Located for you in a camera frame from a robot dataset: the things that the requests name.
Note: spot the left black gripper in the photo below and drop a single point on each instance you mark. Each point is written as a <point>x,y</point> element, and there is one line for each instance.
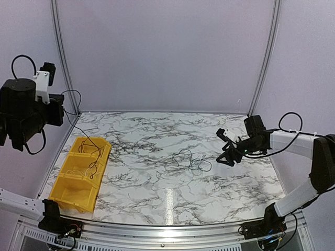
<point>56,118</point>

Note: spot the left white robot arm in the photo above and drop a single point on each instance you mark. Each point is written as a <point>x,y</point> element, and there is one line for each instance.
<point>28,207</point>

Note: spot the yellow bin far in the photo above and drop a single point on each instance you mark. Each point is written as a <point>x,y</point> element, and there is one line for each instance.
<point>93,147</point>

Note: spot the yellow bin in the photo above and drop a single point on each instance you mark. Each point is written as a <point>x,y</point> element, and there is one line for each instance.
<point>75,192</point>
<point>83,167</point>
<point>93,147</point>

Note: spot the yellow bin middle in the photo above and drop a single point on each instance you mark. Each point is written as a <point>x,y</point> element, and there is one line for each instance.
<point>83,167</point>

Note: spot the aluminium frame post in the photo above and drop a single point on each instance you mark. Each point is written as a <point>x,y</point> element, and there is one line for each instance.
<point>267,56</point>
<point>62,57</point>

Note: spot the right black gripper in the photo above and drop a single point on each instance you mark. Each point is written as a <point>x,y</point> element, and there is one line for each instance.
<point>228,154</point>

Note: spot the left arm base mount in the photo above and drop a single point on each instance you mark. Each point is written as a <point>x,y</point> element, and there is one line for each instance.
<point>63,228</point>

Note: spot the right aluminium frame post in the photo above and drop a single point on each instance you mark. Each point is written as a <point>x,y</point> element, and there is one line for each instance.
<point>267,56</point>

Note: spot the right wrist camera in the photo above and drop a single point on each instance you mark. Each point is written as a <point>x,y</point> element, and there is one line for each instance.
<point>227,135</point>

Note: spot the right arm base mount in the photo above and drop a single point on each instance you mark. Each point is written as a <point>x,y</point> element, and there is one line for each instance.
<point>268,236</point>

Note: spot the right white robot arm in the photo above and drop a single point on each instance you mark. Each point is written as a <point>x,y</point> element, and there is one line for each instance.
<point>307,158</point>

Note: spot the front aluminium rail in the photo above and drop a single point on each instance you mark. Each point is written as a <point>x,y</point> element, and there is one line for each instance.
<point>109,236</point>

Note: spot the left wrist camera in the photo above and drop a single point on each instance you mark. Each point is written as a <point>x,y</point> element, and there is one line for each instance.
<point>44,79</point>

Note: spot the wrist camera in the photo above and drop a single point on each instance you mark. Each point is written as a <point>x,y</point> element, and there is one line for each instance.
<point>44,79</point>
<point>227,135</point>

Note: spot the left aluminium frame post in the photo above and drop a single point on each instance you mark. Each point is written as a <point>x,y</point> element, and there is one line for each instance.
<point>62,57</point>

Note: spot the yellow bin near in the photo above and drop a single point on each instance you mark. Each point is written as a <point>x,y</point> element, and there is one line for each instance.
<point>75,192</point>

